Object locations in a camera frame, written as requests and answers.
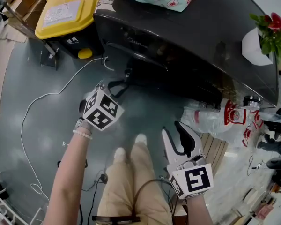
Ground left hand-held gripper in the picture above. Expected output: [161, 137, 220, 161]
[79, 78, 131, 132]

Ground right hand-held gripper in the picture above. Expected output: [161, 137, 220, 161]
[161, 120, 214, 200]

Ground person's left forearm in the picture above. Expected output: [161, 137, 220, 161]
[42, 125, 94, 225]

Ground person's right forearm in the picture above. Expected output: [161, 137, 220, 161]
[184, 192, 215, 225]

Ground black washing machine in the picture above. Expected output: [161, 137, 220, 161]
[93, 0, 280, 110]

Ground wooden slat board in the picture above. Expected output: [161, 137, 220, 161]
[200, 132, 229, 178]

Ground person's right white shoe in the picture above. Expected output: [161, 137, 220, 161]
[133, 133, 148, 147]

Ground person's white shoe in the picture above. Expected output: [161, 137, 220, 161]
[113, 147, 127, 164]
[133, 133, 148, 147]

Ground person's right leg beige trousers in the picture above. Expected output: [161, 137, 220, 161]
[130, 141, 174, 225]

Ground person's leg beige trousers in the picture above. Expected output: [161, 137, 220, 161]
[97, 157, 138, 225]
[130, 141, 174, 225]

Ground grey wrist band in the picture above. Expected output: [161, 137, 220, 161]
[74, 118, 94, 133]

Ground person's left white shoe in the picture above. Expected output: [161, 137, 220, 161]
[113, 147, 127, 164]

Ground brown top white stool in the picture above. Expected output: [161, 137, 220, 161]
[172, 204, 188, 225]

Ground person's left leg beige trousers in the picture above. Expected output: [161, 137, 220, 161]
[97, 157, 138, 225]

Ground black bin yellow lid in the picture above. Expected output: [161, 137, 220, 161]
[34, 0, 106, 60]

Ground black waist device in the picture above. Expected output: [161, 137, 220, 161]
[92, 215, 141, 224]

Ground black low table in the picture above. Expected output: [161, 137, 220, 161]
[263, 120, 281, 135]

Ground round black object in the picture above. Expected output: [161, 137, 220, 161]
[266, 157, 281, 171]

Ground flat cardboard sheet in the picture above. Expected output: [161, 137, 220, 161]
[0, 20, 29, 120]

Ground red flower plant white pot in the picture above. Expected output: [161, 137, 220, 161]
[241, 12, 281, 67]

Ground white bead bracelet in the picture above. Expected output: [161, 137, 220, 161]
[72, 128, 94, 141]

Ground white floor cable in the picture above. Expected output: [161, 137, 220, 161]
[20, 56, 116, 203]

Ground brown cable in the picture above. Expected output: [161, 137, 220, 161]
[132, 179, 173, 220]

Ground white charger black cable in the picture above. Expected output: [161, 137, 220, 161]
[246, 155, 267, 177]

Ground black floor cable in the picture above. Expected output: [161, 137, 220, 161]
[81, 169, 109, 225]

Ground white wire rack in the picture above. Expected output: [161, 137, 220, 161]
[0, 171, 43, 225]

